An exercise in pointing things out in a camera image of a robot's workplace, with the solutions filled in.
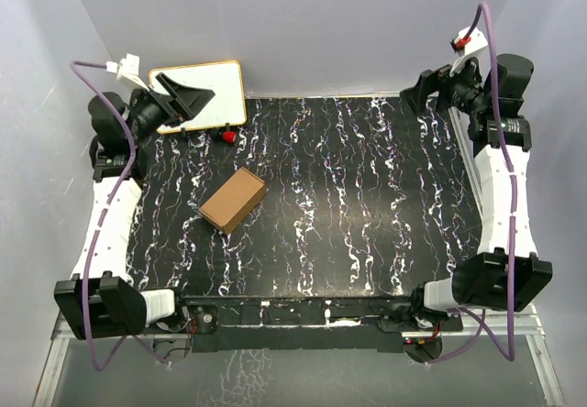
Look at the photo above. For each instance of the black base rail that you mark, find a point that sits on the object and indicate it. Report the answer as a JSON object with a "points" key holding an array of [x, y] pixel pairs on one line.
{"points": [[381, 323]]}

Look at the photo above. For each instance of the brown cardboard box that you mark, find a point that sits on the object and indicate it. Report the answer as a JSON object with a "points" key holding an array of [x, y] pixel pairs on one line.
{"points": [[233, 201]]}

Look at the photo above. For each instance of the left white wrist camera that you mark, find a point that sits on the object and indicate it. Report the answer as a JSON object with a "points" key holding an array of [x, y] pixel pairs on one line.
{"points": [[127, 72]]}

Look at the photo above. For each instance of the white board orange frame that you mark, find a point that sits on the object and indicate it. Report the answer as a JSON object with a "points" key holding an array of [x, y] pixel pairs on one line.
{"points": [[224, 78]]}

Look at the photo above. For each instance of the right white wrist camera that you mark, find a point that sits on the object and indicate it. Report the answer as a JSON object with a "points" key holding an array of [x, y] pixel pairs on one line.
{"points": [[467, 46]]}

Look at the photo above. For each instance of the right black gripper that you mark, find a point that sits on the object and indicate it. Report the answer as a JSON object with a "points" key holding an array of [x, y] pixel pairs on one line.
{"points": [[431, 82]]}

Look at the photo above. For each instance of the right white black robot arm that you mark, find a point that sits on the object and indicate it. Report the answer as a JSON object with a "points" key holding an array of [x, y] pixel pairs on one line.
{"points": [[506, 271]]}

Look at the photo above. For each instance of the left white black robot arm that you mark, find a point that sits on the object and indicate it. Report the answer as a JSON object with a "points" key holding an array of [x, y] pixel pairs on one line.
{"points": [[98, 299]]}

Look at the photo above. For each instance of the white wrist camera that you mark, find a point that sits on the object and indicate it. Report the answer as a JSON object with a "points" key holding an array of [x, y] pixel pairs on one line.
{"points": [[467, 46], [127, 72]]}

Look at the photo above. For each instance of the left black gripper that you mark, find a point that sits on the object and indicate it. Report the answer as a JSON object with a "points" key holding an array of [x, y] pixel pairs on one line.
{"points": [[184, 104]]}

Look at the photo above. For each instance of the red black stamp toy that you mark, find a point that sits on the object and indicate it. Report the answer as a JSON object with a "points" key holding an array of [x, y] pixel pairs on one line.
{"points": [[226, 134]]}

